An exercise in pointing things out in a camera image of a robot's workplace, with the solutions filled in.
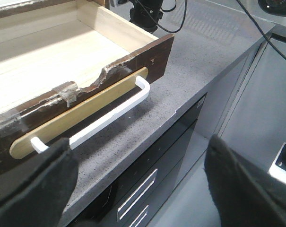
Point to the white drawer handle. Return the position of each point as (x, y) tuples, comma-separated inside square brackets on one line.
[(97, 123)]

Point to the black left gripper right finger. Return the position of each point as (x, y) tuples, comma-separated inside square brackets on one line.
[(244, 194)]

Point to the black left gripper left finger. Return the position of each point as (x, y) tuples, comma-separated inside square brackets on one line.
[(35, 193)]

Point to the white black robot base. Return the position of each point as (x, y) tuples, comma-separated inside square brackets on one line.
[(278, 168)]

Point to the wooden drawer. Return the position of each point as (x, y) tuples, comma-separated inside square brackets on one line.
[(56, 56)]

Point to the black tripod camera mount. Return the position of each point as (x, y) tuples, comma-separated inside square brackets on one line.
[(146, 14)]

